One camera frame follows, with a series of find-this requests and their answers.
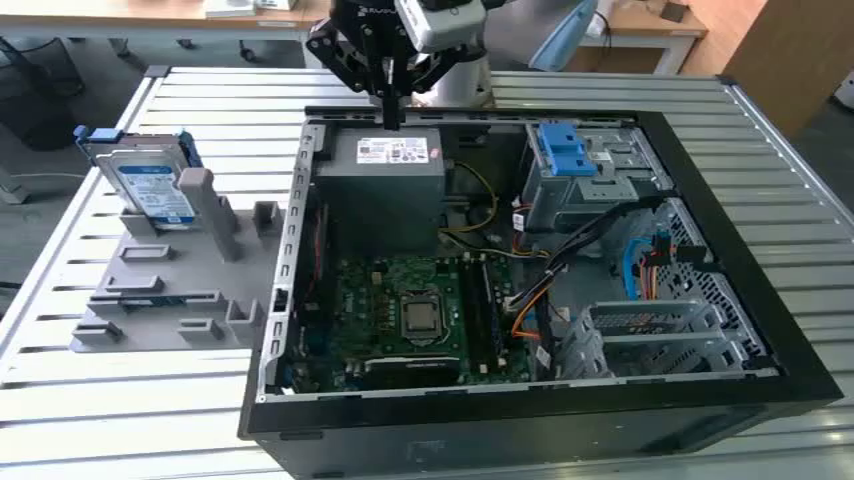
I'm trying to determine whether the black graphics card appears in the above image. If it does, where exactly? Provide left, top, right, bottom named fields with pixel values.
left=359, top=353, right=463, bottom=391

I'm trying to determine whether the metal disk bay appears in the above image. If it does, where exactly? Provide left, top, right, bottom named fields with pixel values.
left=559, top=298, right=779, bottom=379

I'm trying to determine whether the blue SATA wire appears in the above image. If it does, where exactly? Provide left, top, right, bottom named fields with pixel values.
left=622, top=238, right=659, bottom=301

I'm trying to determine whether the red wire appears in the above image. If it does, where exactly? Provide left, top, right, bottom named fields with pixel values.
left=303, top=202, right=332, bottom=309

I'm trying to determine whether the multicoloured power wire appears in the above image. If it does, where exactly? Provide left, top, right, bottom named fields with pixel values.
left=638, top=233, right=709, bottom=302

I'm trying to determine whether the black cable bundle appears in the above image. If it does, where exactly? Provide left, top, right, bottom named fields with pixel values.
left=503, top=197, right=669, bottom=321

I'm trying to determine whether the silver CPU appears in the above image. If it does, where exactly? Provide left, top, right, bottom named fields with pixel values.
left=402, top=298, right=442, bottom=335

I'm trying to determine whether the yellow wire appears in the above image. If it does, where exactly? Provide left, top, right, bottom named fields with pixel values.
left=436, top=159, right=502, bottom=234

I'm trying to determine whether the hard disk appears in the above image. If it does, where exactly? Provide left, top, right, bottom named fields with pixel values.
left=74, top=124, right=206, bottom=234

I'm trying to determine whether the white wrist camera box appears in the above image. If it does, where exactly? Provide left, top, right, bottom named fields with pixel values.
left=396, top=0, right=488, bottom=54

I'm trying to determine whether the grey metal stand foot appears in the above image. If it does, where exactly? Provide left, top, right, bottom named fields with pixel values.
left=0, top=164, right=32, bottom=204

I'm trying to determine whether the wooden desk white frame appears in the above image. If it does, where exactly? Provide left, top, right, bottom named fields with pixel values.
left=0, top=0, right=709, bottom=76

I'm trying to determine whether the green motherboard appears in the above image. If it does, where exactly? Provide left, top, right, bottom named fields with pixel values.
left=296, top=252, right=535, bottom=394

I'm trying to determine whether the orange wire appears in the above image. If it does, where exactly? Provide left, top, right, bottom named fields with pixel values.
left=510, top=287, right=557, bottom=342

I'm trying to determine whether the black RAM stick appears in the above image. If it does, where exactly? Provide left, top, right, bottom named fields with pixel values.
left=459, top=257, right=490, bottom=374

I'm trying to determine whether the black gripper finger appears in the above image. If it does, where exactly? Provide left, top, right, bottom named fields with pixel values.
left=304, top=18, right=398, bottom=132
left=394, top=43, right=486, bottom=132

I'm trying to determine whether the blue plastic bay latch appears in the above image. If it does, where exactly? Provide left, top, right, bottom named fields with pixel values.
left=537, top=122, right=599, bottom=177

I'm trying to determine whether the black PC case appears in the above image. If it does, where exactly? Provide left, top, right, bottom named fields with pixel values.
left=236, top=104, right=843, bottom=480

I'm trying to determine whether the metal optical drive cage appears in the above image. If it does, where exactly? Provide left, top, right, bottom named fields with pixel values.
left=519, top=119, right=675, bottom=234

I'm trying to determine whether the grey plastic parts rack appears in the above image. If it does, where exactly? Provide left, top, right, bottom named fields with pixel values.
left=70, top=167, right=288, bottom=354

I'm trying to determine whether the grey power supply unit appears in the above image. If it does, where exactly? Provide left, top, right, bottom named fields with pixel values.
left=312, top=127, right=447, bottom=259

